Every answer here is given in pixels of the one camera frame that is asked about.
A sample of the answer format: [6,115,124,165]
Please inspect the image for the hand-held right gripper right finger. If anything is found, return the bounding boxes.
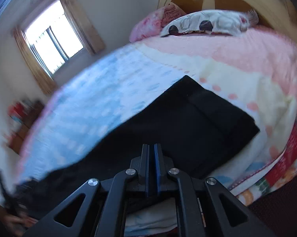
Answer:
[153,143,275,237]

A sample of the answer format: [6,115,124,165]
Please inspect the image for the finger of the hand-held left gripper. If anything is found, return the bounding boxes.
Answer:
[0,169,17,211]

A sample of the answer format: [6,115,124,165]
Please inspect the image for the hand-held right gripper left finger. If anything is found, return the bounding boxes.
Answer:
[23,144,149,237]

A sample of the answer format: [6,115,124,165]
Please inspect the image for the black pants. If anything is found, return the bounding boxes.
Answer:
[15,75,260,219]

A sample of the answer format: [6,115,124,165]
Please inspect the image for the brown wooden desk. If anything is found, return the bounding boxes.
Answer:
[6,99,46,155]

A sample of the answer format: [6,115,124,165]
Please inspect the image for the red gift bag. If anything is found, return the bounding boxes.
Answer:
[7,102,28,122]

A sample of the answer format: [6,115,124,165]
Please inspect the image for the bed with pastel quilt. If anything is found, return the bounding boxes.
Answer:
[15,27,297,230]

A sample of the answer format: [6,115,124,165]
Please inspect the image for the beige patterned curtain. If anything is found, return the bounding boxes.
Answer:
[14,27,58,95]
[56,0,106,55]

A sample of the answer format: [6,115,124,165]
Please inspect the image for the red patterned quilt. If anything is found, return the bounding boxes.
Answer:
[237,122,297,206]

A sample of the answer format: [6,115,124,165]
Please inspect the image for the pink floral pillow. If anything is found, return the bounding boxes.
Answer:
[129,5,186,42]

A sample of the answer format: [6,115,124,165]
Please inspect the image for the white pillow with dark dots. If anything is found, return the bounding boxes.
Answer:
[160,9,259,37]

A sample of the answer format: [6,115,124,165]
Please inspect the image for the window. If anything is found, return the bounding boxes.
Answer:
[21,0,85,75]

